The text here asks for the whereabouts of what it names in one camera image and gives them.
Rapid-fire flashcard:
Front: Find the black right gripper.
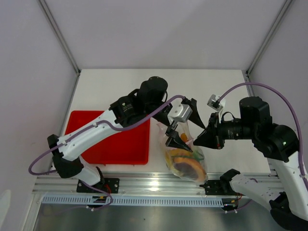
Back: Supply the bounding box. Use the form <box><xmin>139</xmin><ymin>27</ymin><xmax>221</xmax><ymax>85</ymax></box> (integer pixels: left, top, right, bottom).
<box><xmin>193</xmin><ymin>112</ymin><xmax>257</xmax><ymax>150</ymax></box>

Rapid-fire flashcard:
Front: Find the yellow ginger root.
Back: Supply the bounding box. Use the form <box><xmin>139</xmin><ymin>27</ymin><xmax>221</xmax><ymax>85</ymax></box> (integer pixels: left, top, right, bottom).
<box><xmin>180</xmin><ymin>133</ymin><xmax>189</xmax><ymax>142</ymax></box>

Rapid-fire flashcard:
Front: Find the green scallion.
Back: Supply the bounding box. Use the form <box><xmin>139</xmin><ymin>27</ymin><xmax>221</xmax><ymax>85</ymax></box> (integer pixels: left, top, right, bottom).
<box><xmin>192</xmin><ymin>147</ymin><xmax>205</xmax><ymax>161</ymax></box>

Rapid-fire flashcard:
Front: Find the clear zip top bag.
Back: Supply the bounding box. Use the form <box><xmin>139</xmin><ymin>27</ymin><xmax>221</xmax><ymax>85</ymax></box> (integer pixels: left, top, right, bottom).
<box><xmin>157</xmin><ymin>122</ymin><xmax>208</xmax><ymax>184</ymax></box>

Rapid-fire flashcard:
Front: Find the yellow mango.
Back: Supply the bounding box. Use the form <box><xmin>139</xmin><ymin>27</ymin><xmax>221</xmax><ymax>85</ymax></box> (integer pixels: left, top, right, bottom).
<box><xmin>165</xmin><ymin>149</ymin><xmax>180</xmax><ymax>169</ymax></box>

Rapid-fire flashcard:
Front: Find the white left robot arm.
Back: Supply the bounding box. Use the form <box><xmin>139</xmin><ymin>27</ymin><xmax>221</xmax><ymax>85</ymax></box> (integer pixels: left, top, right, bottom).
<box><xmin>48</xmin><ymin>77</ymin><xmax>205</xmax><ymax>193</ymax></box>

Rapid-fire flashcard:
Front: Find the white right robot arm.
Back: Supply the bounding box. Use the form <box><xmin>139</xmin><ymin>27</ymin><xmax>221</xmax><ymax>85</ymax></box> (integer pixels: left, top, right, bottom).
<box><xmin>193</xmin><ymin>97</ymin><xmax>308</xmax><ymax>231</ymax></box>

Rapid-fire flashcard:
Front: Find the red plastic tray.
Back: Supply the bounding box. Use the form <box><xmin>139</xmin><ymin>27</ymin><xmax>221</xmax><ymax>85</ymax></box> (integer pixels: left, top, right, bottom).
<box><xmin>58</xmin><ymin>110</ymin><xmax>150</xmax><ymax>165</ymax></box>

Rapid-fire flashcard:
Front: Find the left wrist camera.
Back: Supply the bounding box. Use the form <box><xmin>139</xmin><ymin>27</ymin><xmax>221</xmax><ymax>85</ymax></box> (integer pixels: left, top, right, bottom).
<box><xmin>167</xmin><ymin>104</ymin><xmax>193</xmax><ymax>130</ymax></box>

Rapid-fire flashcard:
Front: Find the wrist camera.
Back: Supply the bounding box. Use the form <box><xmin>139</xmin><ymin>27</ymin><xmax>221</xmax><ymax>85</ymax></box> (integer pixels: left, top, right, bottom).
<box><xmin>207</xmin><ymin>94</ymin><xmax>226</xmax><ymax>118</ymax></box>
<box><xmin>167</xmin><ymin>104</ymin><xmax>193</xmax><ymax>130</ymax></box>

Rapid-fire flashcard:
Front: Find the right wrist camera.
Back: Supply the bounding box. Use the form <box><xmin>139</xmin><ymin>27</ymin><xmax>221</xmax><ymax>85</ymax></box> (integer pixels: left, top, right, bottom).
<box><xmin>207</xmin><ymin>94</ymin><xmax>226</xmax><ymax>118</ymax></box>

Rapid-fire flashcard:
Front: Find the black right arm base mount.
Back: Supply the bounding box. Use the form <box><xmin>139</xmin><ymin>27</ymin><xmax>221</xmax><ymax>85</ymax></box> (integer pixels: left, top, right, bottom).
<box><xmin>199</xmin><ymin>180</ymin><xmax>240</xmax><ymax>196</ymax></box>

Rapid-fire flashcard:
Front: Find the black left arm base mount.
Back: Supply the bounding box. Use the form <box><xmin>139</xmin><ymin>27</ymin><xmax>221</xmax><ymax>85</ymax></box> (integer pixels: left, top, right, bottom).
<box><xmin>76</xmin><ymin>178</ymin><xmax>120</xmax><ymax>194</ymax></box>

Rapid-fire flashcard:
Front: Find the white slotted cable duct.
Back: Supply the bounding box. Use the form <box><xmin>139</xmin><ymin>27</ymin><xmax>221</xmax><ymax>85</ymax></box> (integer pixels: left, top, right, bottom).
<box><xmin>42</xmin><ymin>194</ymin><xmax>224</xmax><ymax>207</ymax></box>

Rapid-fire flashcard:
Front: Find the right aluminium frame post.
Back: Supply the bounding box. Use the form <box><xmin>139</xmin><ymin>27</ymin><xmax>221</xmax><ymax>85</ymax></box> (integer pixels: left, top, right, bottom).
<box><xmin>245</xmin><ymin>0</ymin><xmax>295</xmax><ymax>78</ymax></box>

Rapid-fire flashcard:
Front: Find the aluminium frame post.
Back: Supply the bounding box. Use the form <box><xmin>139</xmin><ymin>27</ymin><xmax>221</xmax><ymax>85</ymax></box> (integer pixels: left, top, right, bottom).
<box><xmin>37</xmin><ymin>0</ymin><xmax>81</xmax><ymax>76</ymax></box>
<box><xmin>245</xmin><ymin>0</ymin><xmax>295</xmax><ymax>78</ymax></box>

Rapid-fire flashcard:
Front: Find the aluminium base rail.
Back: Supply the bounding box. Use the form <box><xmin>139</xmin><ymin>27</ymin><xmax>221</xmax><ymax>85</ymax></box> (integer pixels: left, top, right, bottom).
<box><xmin>32</xmin><ymin>172</ymin><xmax>205</xmax><ymax>197</ymax></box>

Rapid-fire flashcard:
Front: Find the left aluminium frame post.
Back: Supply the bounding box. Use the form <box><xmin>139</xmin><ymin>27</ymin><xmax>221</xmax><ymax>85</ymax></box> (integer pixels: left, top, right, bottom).
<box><xmin>37</xmin><ymin>0</ymin><xmax>81</xmax><ymax>76</ymax></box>

